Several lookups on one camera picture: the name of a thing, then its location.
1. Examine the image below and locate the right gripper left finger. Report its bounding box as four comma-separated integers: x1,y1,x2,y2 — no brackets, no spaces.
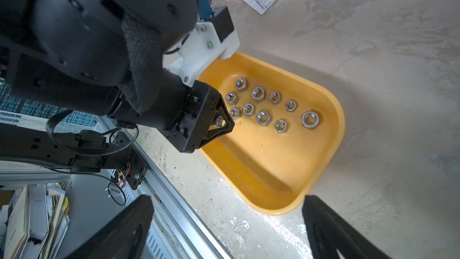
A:
67,195,155,259

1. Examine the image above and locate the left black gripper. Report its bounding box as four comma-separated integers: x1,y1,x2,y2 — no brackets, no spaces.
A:
160,81,235,153

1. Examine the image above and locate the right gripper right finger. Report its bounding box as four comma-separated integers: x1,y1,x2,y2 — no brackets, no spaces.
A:
302,195,389,259

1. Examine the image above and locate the yellow plastic storage box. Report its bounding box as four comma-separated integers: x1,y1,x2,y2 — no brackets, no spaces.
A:
200,52,346,215

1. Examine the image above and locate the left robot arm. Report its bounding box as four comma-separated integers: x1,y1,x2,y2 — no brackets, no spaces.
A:
1,0,238,173

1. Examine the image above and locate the stack of books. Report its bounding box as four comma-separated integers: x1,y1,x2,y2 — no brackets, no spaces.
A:
1,183,71,259

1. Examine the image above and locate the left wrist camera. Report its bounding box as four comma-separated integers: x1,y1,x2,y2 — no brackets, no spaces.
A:
168,0,240,88

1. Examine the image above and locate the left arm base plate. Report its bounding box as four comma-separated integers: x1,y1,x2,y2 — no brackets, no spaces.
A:
116,147,149,191

